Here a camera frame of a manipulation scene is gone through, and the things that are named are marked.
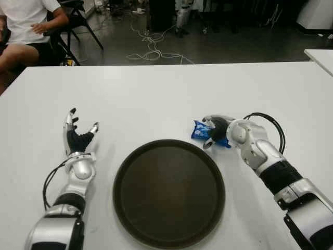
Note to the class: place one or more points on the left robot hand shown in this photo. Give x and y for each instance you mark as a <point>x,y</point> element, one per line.
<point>76,142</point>

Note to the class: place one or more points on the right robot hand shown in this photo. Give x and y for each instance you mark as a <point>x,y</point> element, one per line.
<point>219,127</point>

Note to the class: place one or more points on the blue Oreo cookie pack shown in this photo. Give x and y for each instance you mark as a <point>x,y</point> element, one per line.
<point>199,131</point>

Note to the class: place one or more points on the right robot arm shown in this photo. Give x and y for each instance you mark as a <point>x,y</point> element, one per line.
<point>260,151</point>

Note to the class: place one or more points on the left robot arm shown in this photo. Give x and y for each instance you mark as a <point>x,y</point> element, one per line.
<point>80,169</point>

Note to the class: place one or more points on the yellow black floor object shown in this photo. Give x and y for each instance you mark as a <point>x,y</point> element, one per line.
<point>69,62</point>

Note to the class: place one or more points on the round dark brown tray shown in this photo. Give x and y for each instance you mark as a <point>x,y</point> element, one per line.
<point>169,195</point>

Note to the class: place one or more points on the black chair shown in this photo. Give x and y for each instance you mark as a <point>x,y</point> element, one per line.
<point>56,43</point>

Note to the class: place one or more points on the silver humanoid robot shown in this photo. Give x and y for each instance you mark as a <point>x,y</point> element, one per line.
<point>182,17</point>

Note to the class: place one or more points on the white side table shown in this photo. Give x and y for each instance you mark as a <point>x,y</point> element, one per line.
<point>321,58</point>

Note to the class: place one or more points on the black cabinet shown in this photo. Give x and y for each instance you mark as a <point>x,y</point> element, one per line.
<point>161,15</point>

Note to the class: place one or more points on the seated person in white shirt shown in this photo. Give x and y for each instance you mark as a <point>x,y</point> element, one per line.
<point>23,20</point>

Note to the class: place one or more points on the white power strip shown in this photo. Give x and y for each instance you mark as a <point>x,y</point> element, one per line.
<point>139,11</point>

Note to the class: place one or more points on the white cabinet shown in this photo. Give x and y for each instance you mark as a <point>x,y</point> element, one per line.
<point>317,15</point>

